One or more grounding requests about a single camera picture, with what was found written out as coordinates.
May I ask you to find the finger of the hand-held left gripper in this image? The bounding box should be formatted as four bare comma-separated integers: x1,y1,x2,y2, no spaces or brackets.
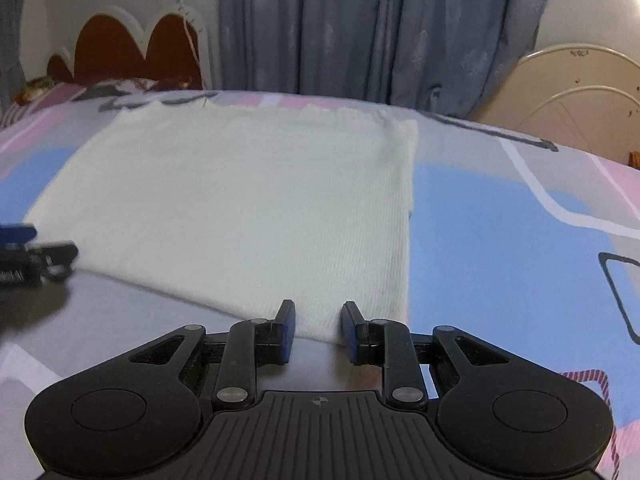
0,223,38,250
29,241,80,281

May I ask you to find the cream arched headboard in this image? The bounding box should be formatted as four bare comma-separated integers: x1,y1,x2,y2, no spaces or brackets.
472,43,640,165

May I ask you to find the white hanging cable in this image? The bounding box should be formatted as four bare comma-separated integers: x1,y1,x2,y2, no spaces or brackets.
167,0,212,107

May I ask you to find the patterned bed sheet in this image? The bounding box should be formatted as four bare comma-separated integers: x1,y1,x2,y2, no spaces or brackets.
0,89,640,480

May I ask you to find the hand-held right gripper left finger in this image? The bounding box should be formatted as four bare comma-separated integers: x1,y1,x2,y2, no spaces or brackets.
127,300,297,409

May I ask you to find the dark patterned pillow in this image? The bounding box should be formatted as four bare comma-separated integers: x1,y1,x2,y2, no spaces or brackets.
82,77,203,97

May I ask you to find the blue curtain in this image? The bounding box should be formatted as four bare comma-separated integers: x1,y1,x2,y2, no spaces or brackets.
217,0,557,117
0,0,28,106

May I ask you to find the white knitted sweater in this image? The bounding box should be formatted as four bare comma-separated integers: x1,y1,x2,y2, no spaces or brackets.
24,104,420,347

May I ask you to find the striped pillow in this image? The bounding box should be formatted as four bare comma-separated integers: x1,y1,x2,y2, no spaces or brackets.
0,83,87,129

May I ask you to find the red scalloped headboard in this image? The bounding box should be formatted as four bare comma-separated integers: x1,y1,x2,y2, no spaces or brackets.
46,5,210,92

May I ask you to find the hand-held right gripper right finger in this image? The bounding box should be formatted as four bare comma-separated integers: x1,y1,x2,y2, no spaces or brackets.
341,301,512,409

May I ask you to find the gold patterned cloth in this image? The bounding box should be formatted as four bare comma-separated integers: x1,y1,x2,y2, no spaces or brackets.
14,76,57,104

